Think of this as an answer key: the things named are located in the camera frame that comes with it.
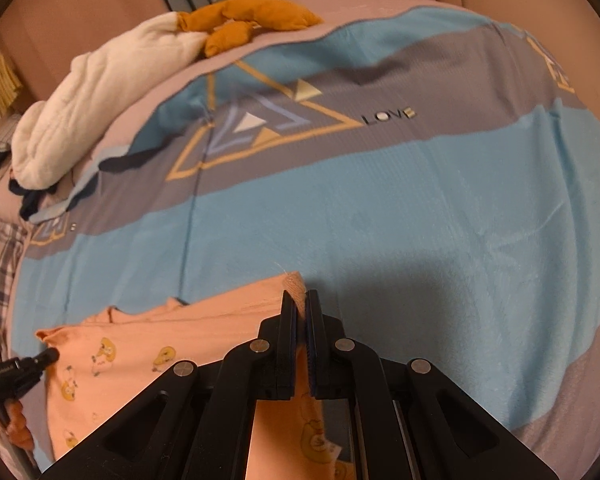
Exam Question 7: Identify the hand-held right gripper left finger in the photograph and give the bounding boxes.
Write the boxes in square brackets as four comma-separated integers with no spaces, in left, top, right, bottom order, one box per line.
[40,290,300,480]

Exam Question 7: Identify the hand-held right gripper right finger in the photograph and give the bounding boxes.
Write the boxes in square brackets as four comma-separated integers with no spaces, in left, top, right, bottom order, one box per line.
[305,289,557,480]

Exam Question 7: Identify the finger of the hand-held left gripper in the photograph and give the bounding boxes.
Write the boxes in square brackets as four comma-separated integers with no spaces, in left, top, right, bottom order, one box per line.
[0,349,61,401]

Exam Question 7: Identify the pink duck print garment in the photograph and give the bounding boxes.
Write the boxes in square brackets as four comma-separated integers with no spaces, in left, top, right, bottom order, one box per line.
[35,270,357,480]

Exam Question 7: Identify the person's left hand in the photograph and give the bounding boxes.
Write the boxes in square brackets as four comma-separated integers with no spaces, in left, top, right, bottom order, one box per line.
[5,400,36,452]

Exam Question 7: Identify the blue grey patterned duvet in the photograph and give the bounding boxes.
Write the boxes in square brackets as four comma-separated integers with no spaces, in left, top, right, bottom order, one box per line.
[7,0,600,466]

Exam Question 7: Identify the dark navy cloth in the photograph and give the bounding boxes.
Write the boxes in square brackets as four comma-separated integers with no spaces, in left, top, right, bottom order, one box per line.
[7,180,98,221]

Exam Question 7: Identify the white fluffy blanket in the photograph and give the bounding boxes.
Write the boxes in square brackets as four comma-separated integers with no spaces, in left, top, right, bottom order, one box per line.
[11,12,208,191]

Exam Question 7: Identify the yellow tasselled cloth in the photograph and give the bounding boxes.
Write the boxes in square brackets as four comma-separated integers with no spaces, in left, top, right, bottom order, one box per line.
[0,49,23,117]

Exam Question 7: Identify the orange cloth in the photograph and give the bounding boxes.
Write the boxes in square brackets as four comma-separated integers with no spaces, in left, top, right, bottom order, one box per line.
[177,0,325,58]

